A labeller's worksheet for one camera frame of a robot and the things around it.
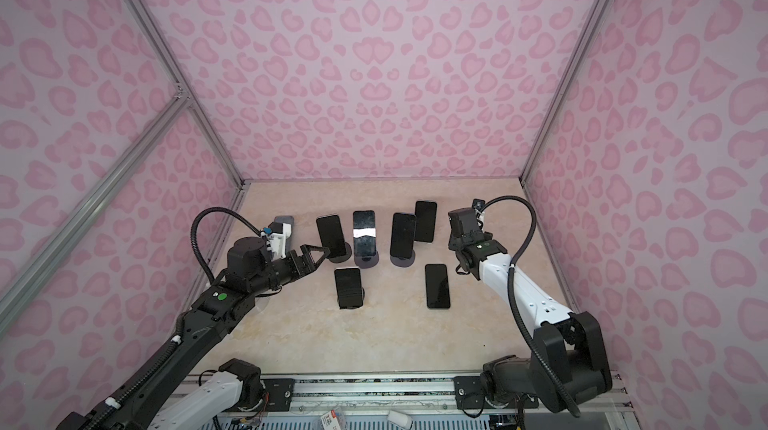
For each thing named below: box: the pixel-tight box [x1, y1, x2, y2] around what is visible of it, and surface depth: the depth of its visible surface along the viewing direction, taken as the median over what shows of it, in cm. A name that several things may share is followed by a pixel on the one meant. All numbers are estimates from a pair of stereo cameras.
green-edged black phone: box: [425, 264, 451, 309], surface depth 97 cm
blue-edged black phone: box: [390, 212, 417, 259], surface depth 92 cm
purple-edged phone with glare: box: [352, 210, 376, 257], surface depth 94 cm
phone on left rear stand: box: [316, 215, 347, 258], surface depth 92 cm
